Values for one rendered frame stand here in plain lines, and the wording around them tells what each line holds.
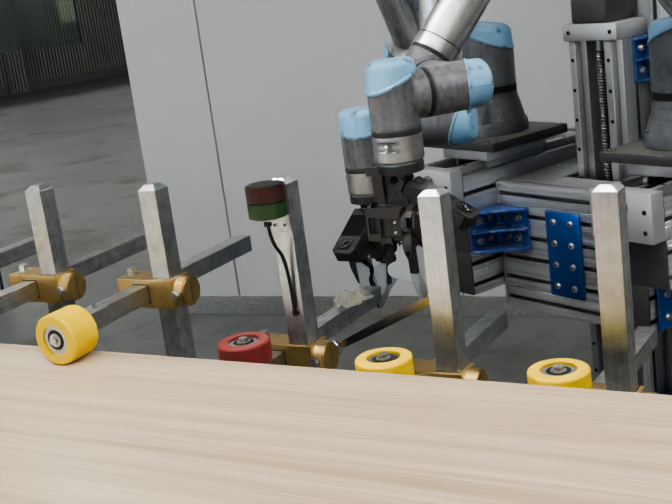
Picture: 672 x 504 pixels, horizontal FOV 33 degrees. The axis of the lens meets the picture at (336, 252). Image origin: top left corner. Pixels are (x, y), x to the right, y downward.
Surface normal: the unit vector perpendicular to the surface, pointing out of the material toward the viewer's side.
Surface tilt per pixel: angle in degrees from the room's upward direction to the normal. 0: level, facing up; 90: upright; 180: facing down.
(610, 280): 90
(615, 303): 90
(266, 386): 0
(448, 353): 90
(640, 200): 90
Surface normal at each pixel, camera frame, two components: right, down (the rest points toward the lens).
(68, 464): -0.13, -0.96
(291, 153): -0.38, 0.28
